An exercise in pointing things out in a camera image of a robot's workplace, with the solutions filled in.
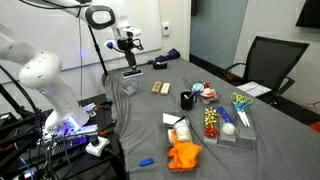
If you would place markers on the blue tube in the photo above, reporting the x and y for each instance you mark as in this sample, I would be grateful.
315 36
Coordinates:
225 114

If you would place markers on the purple folded umbrella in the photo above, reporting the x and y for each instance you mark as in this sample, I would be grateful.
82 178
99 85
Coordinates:
170 55

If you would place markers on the blue ribbon spool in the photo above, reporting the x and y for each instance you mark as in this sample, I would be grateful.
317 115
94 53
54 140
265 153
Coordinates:
197 87

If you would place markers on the white tape roll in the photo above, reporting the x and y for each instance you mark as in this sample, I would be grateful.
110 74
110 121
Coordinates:
228 128

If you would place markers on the white printed paper sheet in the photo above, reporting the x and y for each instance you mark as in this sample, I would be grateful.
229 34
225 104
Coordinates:
254 89

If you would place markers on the white card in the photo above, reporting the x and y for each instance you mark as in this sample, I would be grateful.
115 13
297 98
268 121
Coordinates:
170 118

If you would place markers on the white whiteboard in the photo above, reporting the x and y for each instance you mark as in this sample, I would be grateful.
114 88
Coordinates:
66 36

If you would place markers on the small red ribbon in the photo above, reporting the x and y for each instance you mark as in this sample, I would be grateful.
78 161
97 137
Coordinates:
207 84

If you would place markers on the black mesh office chair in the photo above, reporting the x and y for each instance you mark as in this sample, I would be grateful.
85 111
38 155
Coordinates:
270 60

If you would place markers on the black wall television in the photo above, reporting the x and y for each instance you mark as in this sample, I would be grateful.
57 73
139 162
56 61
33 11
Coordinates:
310 13

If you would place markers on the orange cloth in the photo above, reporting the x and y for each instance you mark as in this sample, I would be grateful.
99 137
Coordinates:
184 155

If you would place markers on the white wall thermostat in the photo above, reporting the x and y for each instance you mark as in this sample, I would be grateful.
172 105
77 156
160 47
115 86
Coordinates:
166 29

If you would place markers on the stack of white tape rolls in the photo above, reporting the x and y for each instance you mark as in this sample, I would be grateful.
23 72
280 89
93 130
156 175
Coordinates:
182 131

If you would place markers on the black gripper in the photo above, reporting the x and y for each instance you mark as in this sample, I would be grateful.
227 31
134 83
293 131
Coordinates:
128 44

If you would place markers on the grey tablecloth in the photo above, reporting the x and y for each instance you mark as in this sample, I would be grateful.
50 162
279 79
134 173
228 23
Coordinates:
266 156

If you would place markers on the black wall panel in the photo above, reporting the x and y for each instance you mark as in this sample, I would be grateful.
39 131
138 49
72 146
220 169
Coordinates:
193 7

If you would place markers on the clear acrylic card holder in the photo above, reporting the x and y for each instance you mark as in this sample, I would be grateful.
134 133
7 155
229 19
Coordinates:
130 87

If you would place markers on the black tripod pole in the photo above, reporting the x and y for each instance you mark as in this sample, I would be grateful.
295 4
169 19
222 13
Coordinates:
99 53

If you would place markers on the red gift bow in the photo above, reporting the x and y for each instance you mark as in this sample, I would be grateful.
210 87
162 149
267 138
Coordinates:
211 131

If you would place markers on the white emergency stop box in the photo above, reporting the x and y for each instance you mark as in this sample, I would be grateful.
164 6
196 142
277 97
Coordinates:
97 146

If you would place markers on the pens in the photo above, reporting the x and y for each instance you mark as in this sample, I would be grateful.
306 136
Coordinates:
193 94

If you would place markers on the white framed tablet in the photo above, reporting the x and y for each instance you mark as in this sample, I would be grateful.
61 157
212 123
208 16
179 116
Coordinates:
132 73

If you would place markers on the black metal stand legs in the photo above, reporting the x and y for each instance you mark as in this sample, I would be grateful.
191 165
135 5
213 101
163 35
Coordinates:
20 124

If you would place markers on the wooden block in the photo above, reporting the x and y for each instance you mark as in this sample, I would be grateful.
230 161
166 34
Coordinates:
165 89
156 87

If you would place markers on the orange bag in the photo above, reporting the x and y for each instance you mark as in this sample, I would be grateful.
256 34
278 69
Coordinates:
315 127

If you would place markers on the gold gift bow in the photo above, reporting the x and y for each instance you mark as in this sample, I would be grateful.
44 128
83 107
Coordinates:
211 116

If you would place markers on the small blue eraser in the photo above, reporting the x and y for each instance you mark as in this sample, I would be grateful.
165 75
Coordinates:
146 162

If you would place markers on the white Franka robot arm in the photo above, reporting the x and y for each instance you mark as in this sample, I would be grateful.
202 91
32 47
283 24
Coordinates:
40 73

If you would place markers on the black cup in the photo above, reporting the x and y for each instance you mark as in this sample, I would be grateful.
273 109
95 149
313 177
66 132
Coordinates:
187 102

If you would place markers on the green blue scissors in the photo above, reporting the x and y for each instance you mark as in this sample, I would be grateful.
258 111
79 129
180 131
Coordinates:
240 104

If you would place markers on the clear compartment organizer tray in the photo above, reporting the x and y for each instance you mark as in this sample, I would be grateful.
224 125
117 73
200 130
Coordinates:
246 133

